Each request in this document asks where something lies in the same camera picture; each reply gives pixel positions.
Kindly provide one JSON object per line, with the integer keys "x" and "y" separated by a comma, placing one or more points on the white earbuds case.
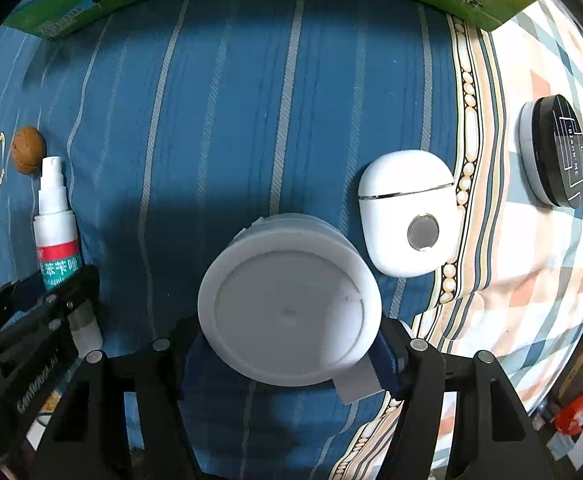
{"x": 411, "y": 212}

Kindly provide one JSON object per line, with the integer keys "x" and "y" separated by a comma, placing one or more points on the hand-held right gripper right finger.
{"x": 389, "y": 355}

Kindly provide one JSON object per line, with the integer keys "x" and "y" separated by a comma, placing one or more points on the brown walnut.
{"x": 28, "y": 150}

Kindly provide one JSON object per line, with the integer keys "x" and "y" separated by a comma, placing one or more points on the blue striped bed sheet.
{"x": 251, "y": 125}

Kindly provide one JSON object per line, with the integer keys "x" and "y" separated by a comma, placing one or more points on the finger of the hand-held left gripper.
{"x": 73, "y": 290}

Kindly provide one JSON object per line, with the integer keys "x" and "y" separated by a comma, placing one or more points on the white spray bottle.
{"x": 58, "y": 240}

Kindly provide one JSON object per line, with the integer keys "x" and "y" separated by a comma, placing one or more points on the checkered pastel quilt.
{"x": 536, "y": 270}

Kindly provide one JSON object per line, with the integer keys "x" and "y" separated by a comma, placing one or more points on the white round jar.
{"x": 291, "y": 300}

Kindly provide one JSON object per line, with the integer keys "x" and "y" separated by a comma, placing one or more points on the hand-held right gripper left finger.
{"x": 191, "y": 360}

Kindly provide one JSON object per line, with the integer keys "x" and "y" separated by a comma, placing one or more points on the red plastic bag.
{"x": 582, "y": 405}

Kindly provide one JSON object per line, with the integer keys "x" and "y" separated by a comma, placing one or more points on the black round compact case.
{"x": 556, "y": 152}

